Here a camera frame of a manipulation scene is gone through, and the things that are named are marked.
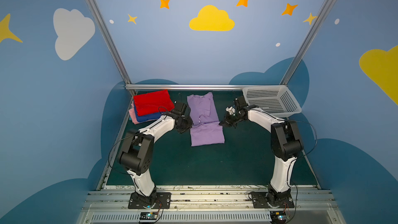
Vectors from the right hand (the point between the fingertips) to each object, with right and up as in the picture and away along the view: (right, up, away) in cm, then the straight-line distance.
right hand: (220, 122), depth 95 cm
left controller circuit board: (-36, -41, -24) cm, 60 cm away
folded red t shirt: (-46, +13, +13) cm, 49 cm away
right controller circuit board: (+24, -42, -23) cm, 54 cm away
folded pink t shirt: (-58, +4, +9) cm, 59 cm away
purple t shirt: (-9, -4, +1) cm, 9 cm away
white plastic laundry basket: (+47, +15, +24) cm, 55 cm away
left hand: (-16, -2, -2) cm, 16 cm away
